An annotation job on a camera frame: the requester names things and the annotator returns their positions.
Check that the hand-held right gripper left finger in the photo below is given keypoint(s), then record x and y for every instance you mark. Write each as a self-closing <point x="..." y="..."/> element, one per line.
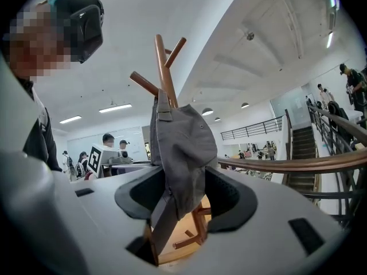
<point x="109" y="225"/>

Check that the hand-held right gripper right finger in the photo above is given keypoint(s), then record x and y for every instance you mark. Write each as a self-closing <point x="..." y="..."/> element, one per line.
<point x="272" y="211"/>

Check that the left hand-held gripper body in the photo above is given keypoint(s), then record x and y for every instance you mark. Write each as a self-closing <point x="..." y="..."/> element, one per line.
<point x="94" y="159"/>

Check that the grey cap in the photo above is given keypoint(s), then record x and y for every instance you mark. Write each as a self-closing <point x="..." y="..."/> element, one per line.
<point x="183" y="153"/>

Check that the brown wooden coat rack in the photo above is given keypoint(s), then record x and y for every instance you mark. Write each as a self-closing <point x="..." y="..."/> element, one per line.
<point x="163" y="64"/>

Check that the person's black top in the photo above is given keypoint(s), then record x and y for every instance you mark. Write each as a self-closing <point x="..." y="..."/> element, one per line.
<point x="43" y="150"/>

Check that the distant group of people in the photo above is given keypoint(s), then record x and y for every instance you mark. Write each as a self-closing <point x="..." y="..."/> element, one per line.
<point x="271" y="152"/>

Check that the dark staircase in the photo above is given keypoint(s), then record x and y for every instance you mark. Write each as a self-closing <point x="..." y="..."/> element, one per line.
<point x="304" y="142"/>

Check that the distant black balcony railing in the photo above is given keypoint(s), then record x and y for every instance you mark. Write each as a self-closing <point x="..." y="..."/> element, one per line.
<point x="246" y="130"/>

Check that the black bag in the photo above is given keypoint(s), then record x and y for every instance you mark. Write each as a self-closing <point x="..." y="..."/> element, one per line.
<point x="339" y="119"/>

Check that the person's head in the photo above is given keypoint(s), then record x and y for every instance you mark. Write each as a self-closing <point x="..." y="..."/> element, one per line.
<point x="34" y="50"/>

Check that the round ceiling fixture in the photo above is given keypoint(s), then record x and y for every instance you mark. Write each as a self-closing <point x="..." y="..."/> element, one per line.
<point x="250" y="35"/>

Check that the black head-worn camera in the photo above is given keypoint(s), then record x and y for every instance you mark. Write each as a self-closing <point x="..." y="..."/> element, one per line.
<point x="89" y="36"/>

